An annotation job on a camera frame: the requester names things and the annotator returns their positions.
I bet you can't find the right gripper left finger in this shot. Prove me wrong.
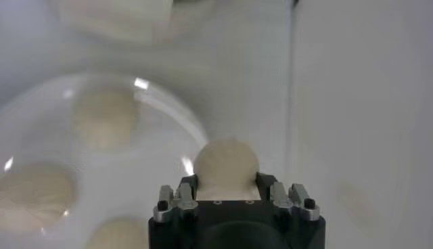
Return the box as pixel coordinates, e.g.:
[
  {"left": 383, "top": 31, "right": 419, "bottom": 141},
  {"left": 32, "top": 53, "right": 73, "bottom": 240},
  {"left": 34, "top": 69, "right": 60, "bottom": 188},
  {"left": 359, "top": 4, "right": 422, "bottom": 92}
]
[{"left": 153, "top": 173, "right": 200, "bottom": 224}]

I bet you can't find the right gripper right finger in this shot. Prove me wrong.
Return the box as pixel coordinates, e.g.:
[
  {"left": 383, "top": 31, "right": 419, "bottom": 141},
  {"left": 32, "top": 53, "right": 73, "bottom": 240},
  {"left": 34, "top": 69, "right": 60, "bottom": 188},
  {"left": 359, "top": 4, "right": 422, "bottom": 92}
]
[{"left": 255, "top": 172, "right": 321, "bottom": 223}]

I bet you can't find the white steamed baozi bun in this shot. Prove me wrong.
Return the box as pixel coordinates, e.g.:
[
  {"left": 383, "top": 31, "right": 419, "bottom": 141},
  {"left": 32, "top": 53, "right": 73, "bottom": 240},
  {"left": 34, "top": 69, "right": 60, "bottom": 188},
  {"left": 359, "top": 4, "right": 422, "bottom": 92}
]
[
  {"left": 0, "top": 164, "right": 77, "bottom": 234},
  {"left": 86, "top": 218, "right": 150, "bottom": 249},
  {"left": 193, "top": 137, "right": 260, "bottom": 201},
  {"left": 72, "top": 87, "right": 141, "bottom": 153}
]

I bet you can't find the large white round plate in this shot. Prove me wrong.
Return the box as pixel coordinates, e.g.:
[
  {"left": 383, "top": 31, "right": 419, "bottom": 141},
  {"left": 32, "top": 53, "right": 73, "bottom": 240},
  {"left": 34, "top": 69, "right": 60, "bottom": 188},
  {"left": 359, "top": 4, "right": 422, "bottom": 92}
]
[{"left": 0, "top": 72, "right": 209, "bottom": 249}]

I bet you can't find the cream electric cooker base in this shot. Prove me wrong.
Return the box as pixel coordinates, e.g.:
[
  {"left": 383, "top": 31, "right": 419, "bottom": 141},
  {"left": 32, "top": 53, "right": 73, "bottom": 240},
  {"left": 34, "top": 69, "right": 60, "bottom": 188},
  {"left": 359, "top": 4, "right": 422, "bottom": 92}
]
[{"left": 50, "top": 0, "right": 217, "bottom": 43}]

